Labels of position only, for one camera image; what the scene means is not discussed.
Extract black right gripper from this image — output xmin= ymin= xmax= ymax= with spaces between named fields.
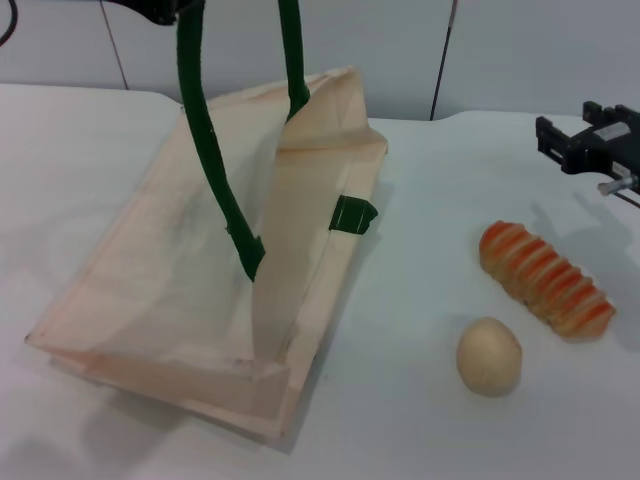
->
xmin=535 ymin=101 xmax=640 ymax=176

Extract orange striped bread loaf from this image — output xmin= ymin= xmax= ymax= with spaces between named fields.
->
xmin=478 ymin=219 xmax=617 ymax=341

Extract round beige egg yolk pastry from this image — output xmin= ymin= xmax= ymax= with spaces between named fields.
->
xmin=455 ymin=316 xmax=524 ymax=399

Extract beige tote bag green handles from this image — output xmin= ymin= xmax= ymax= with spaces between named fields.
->
xmin=23 ymin=0 xmax=390 ymax=441

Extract right arm connector cable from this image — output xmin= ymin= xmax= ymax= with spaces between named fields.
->
xmin=597 ymin=175 xmax=640 ymax=207

